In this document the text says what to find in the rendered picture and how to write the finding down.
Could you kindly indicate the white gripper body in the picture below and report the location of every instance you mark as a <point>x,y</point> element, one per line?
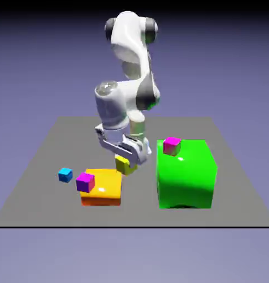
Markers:
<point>123,150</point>

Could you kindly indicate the small blue cube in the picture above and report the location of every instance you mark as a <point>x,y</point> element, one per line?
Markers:
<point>65,175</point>

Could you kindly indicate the small yellow cube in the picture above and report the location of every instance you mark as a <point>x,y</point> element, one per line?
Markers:
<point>123,166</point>

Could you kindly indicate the small pink cube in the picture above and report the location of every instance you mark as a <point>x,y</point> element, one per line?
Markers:
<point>171,146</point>

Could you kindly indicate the small purple cube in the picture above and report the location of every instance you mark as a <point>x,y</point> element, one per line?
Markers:
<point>85,182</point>

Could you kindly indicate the large orange box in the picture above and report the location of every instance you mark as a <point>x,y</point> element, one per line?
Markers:
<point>104,188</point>

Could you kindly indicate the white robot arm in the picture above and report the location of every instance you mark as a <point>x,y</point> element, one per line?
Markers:
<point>116,104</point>

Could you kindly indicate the large green box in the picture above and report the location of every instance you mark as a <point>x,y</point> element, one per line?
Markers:
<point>185,176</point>

